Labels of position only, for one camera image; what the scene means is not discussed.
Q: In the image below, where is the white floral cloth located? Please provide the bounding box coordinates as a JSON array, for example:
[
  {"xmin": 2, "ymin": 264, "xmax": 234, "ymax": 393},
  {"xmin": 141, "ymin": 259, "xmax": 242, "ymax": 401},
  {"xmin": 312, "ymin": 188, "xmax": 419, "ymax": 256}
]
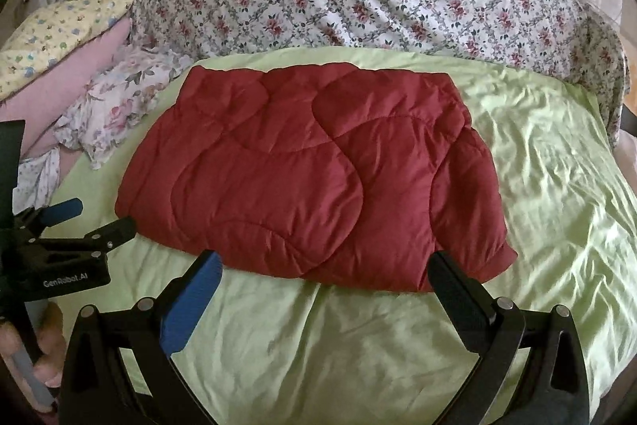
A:
[{"xmin": 17, "ymin": 150, "xmax": 61, "ymax": 212}]

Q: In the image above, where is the pink pillow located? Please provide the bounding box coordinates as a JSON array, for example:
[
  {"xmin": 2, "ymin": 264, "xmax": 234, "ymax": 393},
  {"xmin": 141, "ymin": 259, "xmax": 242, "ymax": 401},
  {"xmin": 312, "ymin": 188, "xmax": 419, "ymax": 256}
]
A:
[{"xmin": 0, "ymin": 18, "xmax": 133, "ymax": 157}]

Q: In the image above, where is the green bed sheet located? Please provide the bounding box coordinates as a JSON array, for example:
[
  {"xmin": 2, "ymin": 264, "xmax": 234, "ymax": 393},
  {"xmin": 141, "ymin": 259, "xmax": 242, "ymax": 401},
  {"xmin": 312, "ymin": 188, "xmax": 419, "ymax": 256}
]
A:
[{"xmin": 50, "ymin": 45, "xmax": 635, "ymax": 425}]

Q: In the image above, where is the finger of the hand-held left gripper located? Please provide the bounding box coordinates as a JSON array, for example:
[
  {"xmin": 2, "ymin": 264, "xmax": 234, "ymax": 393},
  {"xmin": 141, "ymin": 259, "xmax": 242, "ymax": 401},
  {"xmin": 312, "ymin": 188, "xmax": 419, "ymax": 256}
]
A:
[
  {"xmin": 30, "ymin": 217, "xmax": 136, "ymax": 259},
  {"xmin": 12, "ymin": 198, "xmax": 84, "ymax": 237}
]

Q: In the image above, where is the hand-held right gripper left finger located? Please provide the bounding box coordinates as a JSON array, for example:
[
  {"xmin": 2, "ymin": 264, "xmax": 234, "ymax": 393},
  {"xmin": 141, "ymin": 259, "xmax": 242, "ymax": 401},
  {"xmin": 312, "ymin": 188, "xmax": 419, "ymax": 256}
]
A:
[{"xmin": 59, "ymin": 250, "xmax": 223, "ymax": 425}]

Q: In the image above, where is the floral quilt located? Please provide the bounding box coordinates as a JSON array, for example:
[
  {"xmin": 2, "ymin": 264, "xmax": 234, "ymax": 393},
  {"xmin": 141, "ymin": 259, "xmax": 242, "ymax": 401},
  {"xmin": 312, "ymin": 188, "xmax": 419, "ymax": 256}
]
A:
[{"xmin": 130, "ymin": 0, "xmax": 625, "ymax": 137}]

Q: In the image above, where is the yellow print pillow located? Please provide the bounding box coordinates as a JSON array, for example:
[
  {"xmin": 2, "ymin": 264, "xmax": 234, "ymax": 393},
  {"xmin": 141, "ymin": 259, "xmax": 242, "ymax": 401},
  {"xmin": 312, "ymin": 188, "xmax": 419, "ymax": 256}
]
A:
[{"xmin": 0, "ymin": 0, "xmax": 145, "ymax": 102}]

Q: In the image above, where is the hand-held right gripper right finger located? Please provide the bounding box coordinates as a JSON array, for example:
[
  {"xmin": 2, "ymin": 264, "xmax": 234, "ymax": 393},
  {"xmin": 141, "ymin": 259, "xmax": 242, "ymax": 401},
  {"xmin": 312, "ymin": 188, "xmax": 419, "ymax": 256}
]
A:
[{"xmin": 428, "ymin": 251, "xmax": 590, "ymax": 425}]

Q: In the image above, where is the person's left hand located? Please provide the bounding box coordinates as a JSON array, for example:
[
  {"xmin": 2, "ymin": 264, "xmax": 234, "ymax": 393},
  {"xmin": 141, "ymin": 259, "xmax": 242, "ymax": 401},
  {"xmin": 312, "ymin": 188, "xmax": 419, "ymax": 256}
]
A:
[{"xmin": 34, "ymin": 303, "xmax": 68, "ymax": 388}]

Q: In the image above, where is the crumpled floral cloth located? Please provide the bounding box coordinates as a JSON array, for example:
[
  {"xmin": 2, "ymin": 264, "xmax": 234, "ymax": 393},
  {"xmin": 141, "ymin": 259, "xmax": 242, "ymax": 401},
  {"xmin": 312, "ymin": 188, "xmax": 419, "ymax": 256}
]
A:
[{"xmin": 54, "ymin": 45, "xmax": 194, "ymax": 170}]

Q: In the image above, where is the red puffer jacket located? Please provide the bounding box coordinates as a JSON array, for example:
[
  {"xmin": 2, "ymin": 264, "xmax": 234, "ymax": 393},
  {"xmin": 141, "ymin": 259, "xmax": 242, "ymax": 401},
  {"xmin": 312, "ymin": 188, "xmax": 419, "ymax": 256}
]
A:
[{"xmin": 114, "ymin": 63, "xmax": 518, "ymax": 294}]

